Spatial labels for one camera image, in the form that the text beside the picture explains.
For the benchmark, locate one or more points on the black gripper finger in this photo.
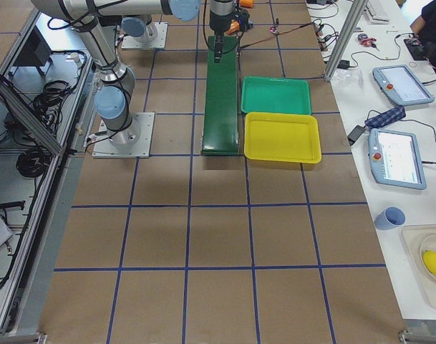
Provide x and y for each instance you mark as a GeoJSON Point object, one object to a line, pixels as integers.
{"type": "Point", "coordinates": [218, 48]}

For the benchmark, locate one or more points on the orange cylinder with 4680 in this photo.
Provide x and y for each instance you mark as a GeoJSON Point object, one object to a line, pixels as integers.
{"type": "Point", "coordinates": [234, 28]}

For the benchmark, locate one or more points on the orange cylinder plain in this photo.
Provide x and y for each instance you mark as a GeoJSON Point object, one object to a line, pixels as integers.
{"type": "Point", "coordinates": [246, 3]}

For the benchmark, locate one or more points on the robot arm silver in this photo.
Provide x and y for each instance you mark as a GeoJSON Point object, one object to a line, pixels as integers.
{"type": "Point", "coordinates": [84, 16]}
{"type": "Point", "coordinates": [149, 19]}

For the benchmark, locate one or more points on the green plastic tray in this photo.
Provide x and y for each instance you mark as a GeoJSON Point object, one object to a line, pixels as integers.
{"type": "Point", "coordinates": [275, 95]}

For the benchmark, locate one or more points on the green conveyor belt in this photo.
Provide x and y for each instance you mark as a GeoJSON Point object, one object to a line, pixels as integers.
{"type": "Point", "coordinates": [220, 125]}

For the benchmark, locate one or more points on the clear plastic bag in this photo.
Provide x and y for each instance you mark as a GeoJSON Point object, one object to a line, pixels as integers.
{"type": "Point", "coordinates": [349, 77]}

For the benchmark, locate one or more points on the yellow plastic tray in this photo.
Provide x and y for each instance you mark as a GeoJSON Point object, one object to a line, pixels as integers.
{"type": "Point", "coordinates": [282, 138]}

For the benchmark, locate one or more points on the black power adapter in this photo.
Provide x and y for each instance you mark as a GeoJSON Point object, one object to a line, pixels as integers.
{"type": "Point", "coordinates": [355, 134]}

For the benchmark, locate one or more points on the far teach pendant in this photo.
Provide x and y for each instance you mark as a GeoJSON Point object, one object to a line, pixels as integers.
{"type": "Point", "coordinates": [401, 86]}

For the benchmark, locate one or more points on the teach pendant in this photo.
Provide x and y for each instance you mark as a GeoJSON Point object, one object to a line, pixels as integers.
{"type": "Point", "coordinates": [401, 86]}
{"type": "Point", "coordinates": [395, 159]}

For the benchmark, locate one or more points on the blue plaid pouch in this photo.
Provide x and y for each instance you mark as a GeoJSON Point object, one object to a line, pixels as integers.
{"type": "Point", "coordinates": [386, 118]}

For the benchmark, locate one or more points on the person in dark clothes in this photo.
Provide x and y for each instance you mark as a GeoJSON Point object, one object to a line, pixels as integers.
{"type": "Point", "coordinates": [424, 26]}

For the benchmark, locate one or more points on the near teach pendant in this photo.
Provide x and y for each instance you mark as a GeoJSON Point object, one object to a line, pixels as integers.
{"type": "Point", "coordinates": [395, 159]}

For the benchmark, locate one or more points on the blue plastic cup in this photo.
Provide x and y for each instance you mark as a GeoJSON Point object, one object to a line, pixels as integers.
{"type": "Point", "coordinates": [390, 218]}

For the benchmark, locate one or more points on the white bowl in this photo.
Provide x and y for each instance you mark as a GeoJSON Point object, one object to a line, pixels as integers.
{"type": "Point", "coordinates": [429, 243]}

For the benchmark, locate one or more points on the yellow lemon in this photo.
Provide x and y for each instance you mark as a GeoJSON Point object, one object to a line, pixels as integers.
{"type": "Point", "coordinates": [429, 260]}

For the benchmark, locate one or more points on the beige tray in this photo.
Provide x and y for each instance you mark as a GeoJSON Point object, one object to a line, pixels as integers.
{"type": "Point", "coordinates": [420, 242]}

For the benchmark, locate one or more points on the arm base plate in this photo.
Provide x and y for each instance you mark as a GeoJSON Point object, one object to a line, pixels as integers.
{"type": "Point", "coordinates": [133, 142]}
{"type": "Point", "coordinates": [139, 36]}

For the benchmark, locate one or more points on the aluminium frame post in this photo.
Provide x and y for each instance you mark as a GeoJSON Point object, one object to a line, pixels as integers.
{"type": "Point", "coordinates": [346, 31]}

